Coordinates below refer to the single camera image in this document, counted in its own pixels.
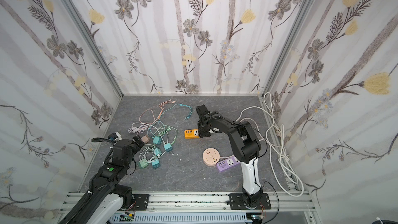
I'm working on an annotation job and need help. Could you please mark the white USB cable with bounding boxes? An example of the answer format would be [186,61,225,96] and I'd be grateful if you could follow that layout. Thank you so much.
[128,121,156,134]

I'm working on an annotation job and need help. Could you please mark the teal charger adapter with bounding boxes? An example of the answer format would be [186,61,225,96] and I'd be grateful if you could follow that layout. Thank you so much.
[153,136,162,145]
[151,159,161,169]
[154,148,162,158]
[163,143,173,152]

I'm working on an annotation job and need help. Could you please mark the teal charging cable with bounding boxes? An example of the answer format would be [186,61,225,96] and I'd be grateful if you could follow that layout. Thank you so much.
[161,103,193,121]

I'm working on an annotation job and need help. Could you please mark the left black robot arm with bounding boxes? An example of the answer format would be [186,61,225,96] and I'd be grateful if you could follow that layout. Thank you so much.
[60,133,145,224]

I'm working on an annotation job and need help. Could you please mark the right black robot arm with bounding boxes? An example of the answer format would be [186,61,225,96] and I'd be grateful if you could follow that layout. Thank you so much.
[196,105,263,208]

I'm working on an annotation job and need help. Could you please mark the pink charger adapter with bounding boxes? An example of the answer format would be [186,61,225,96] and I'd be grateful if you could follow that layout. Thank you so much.
[141,135,152,144]

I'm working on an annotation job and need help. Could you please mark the light green charger adapter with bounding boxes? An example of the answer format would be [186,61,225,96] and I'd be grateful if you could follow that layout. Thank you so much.
[138,160,148,169]

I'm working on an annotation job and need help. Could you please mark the orange power strip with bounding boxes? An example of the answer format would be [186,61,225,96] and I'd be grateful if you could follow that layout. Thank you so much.
[184,129,199,140]

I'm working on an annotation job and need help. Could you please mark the round pink power socket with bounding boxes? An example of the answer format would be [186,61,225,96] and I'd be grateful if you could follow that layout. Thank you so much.
[202,148,220,167]

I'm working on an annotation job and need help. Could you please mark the purple power strip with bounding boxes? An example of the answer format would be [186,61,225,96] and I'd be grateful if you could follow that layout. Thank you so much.
[216,156,240,172]

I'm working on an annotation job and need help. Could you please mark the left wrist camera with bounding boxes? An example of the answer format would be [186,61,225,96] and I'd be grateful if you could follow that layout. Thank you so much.
[107,132,122,142]

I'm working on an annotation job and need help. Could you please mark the light green charging cable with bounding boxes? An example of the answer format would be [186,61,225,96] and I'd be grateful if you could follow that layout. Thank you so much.
[148,121,178,150]

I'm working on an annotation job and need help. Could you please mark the pink multi-head charging cable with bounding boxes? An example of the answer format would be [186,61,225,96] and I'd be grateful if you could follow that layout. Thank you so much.
[136,99,177,131]

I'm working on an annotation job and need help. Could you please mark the white power strip cords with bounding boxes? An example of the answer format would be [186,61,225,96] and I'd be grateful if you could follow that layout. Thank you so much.
[223,92,305,198]

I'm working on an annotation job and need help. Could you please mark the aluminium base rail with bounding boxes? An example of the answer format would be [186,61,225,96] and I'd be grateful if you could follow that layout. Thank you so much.
[57,190,321,224]

